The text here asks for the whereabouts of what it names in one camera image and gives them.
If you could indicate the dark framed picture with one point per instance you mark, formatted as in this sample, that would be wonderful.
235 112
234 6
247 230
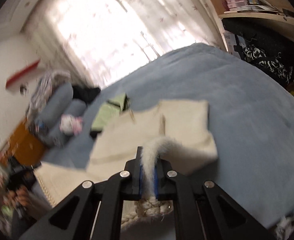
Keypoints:
252 0

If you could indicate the grey white printed blanket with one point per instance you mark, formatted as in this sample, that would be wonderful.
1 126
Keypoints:
42 90

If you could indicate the blue bed blanket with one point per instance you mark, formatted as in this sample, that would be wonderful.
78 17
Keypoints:
249 120

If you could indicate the pink white plush cat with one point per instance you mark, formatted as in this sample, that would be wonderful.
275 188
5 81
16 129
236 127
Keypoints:
69 125

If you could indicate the wooden shelf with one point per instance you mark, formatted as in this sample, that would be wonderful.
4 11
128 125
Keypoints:
261 18

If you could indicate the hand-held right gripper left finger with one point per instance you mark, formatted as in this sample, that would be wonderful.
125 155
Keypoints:
141 180

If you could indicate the black clothes pile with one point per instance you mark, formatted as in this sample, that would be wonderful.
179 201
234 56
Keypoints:
281 45

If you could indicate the orange wooden nightstand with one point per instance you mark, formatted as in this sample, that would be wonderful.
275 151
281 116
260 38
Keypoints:
24 145

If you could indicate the black fuzzy garment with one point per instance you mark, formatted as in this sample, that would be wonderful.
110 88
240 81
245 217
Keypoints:
85 95

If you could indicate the dark clutter pile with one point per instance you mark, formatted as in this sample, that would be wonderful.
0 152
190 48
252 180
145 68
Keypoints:
9 192

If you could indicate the white cardboard box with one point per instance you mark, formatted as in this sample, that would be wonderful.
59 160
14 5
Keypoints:
231 42

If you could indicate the green black folded garment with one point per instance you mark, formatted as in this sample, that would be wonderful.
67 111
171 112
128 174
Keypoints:
107 115

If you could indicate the cream fluffy cardigan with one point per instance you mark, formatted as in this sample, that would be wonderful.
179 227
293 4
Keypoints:
181 120

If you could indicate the stack of pink boxes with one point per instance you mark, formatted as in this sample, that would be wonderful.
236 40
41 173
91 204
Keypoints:
234 0

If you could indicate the white sheer leaf-print curtain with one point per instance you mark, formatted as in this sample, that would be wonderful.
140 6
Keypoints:
92 35
166 10

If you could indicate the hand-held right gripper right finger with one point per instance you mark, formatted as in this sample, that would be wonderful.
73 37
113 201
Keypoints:
156 180

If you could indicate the blue rolled blanket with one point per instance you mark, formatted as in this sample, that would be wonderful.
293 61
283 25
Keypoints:
62 130
62 97

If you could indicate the black white patterned garment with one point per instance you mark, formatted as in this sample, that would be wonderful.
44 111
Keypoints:
264 60

